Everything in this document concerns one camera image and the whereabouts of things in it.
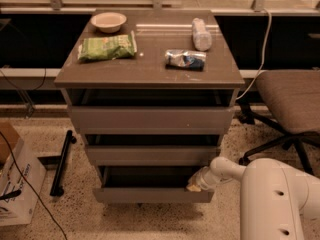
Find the brown office chair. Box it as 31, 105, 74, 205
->
238, 70, 320, 175

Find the grey drawer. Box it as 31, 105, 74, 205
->
85, 146, 220, 166
93, 166, 213, 203
68, 106, 234, 135

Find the grey top drawer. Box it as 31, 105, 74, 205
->
68, 106, 234, 135

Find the white cable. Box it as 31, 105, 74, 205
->
235, 8, 273, 102

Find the black cable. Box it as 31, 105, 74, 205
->
0, 131, 69, 240

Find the black metal bar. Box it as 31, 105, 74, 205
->
50, 130, 77, 197

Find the white bowl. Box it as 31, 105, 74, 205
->
90, 12, 127, 33

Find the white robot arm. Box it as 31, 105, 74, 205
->
187, 157, 320, 240

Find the white cardboard box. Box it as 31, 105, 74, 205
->
0, 122, 46, 226

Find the blue white snack bag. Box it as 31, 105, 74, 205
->
165, 49, 206, 70

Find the grey drawer cabinet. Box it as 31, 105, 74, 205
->
55, 10, 244, 148

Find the grey middle drawer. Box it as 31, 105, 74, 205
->
85, 146, 220, 166

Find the grey bottom drawer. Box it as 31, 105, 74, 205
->
93, 166, 213, 203

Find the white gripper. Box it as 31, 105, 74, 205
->
186, 167, 220, 192

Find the green chip bag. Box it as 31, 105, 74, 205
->
77, 31, 137, 62

